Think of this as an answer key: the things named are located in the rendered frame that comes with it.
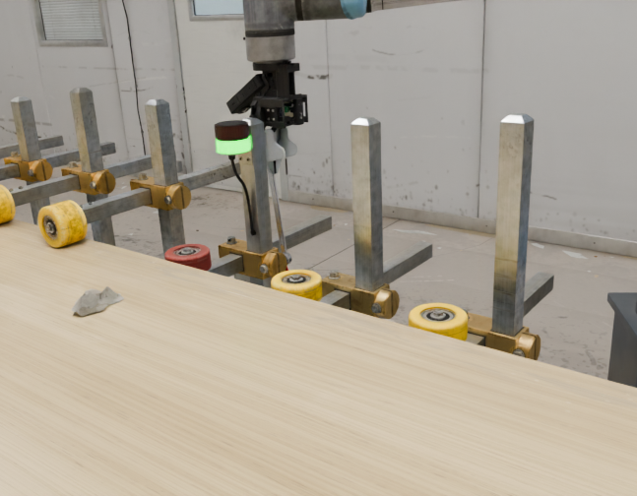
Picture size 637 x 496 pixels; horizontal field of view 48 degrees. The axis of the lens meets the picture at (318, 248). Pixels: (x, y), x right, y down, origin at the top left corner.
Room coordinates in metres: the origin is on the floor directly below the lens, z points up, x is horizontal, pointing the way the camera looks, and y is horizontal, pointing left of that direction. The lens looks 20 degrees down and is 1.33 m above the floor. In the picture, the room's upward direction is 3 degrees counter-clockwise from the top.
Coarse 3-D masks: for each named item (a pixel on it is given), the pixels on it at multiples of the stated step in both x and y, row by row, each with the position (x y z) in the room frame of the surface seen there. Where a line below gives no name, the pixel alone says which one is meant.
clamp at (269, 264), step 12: (240, 240) 1.34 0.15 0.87; (228, 252) 1.30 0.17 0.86; (240, 252) 1.28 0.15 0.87; (252, 252) 1.26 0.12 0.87; (264, 252) 1.26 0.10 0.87; (276, 252) 1.26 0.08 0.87; (252, 264) 1.26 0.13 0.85; (264, 264) 1.24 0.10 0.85; (276, 264) 1.25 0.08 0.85; (252, 276) 1.26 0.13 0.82; (264, 276) 1.25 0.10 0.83
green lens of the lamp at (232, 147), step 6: (216, 144) 1.23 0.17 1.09; (222, 144) 1.22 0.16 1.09; (228, 144) 1.21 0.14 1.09; (234, 144) 1.21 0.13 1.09; (240, 144) 1.22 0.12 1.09; (246, 144) 1.23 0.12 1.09; (222, 150) 1.22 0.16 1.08; (228, 150) 1.21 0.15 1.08; (234, 150) 1.21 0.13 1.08; (240, 150) 1.22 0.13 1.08; (246, 150) 1.22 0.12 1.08
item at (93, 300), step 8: (104, 288) 1.00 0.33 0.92; (88, 296) 0.98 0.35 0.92; (96, 296) 0.99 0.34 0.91; (104, 296) 0.99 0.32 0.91; (112, 296) 1.00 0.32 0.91; (120, 296) 1.01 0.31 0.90; (80, 304) 0.97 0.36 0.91; (88, 304) 0.97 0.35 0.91; (96, 304) 0.96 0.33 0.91; (104, 304) 0.97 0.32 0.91; (80, 312) 0.94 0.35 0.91; (88, 312) 0.95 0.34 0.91
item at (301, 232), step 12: (324, 216) 1.51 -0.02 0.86; (288, 228) 1.43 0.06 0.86; (300, 228) 1.42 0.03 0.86; (312, 228) 1.45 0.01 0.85; (324, 228) 1.48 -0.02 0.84; (276, 240) 1.36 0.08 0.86; (288, 240) 1.38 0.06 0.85; (300, 240) 1.41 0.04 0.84; (216, 264) 1.24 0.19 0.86; (228, 264) 1.25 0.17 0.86; (240, 264) 1.27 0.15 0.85; (228, 276) 1.24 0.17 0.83
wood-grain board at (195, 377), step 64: (0, 256) 1.23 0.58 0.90; (64, 256) 1.21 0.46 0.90; (128, 256) 1.19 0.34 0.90; (0, 320) 0.95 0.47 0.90; (64, 320) 0.93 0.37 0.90; (128, 320) 0.92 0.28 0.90; (192, 320) 0.91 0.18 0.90; (256, 320) 0.90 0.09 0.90; (320, 320) 0.89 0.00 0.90; (384, 320) 0.88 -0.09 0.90; (0, 384) 0.76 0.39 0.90; (64, 384) 0.75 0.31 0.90; (128, 384) 0.74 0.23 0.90; (192, 384) 0.74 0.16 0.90; (256, 384) 0.73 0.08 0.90; (320, 384) 0.72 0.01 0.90; (384, 384) 0.71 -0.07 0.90; (448, 384) 0.71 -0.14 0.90; (512, 384) 0.70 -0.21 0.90; (576, 384) 0.69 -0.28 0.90; (0, 448) 0.63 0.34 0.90; (64, 448) 0.62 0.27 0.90; (128, 448) 0.62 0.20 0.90; (192, 448) 0.61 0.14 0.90; (256, 448) 0.60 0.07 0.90; (320, 448) 0.60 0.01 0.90; (384, 448) 0.59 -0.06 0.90; (448, 448) 0.59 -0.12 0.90; (512, 448) 0.58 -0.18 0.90; (576, 448) 0.58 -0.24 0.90
